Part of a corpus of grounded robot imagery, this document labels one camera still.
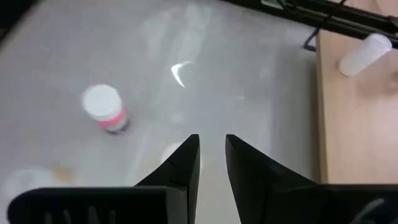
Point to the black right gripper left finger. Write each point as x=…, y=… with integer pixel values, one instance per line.
x=155, y=205

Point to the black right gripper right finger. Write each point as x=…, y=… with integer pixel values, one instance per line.
x=280, y=202

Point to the pink bottle white cap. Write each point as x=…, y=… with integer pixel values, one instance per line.
x=107, y=109

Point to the tall white bottle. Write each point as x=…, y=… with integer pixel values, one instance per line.
x=363, y=54

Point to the black shelf frame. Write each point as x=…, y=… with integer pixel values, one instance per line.
x=342, y=18

